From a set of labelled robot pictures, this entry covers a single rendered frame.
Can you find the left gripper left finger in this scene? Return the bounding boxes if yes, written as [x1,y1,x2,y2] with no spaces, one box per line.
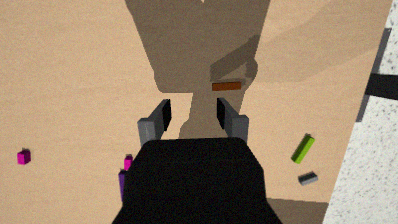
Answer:
[137,99,172,148]

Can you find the purple rod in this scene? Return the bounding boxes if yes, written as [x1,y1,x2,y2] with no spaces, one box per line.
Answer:
[118,170,127,201]

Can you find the small magenta block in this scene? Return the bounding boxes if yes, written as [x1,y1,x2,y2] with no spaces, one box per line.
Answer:
[17,150,31,165]
[124,156,133,170]

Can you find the grey rod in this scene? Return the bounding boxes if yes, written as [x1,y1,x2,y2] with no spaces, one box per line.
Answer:
[298,172,318,186]

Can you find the olive green rod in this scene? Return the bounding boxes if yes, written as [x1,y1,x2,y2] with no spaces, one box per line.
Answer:
[291,135,316,164]

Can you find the orange rectangular block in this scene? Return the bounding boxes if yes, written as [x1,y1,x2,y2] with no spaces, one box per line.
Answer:
[212,82,241,91]

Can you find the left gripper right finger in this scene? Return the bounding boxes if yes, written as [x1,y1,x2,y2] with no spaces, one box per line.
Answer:
[217,98,249,144]

